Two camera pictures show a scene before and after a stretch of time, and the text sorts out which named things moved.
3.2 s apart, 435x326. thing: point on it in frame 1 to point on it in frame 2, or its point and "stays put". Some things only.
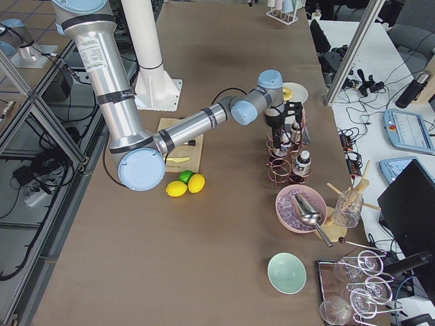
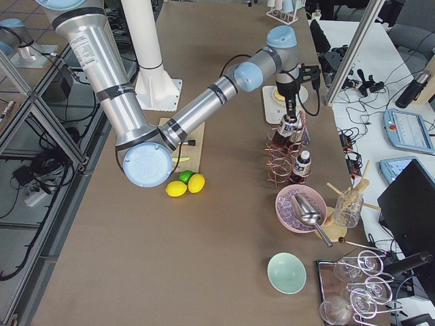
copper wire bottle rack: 287,161 stays put
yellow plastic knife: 179,159 stays put
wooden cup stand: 334,232 stays put
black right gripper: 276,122 to 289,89
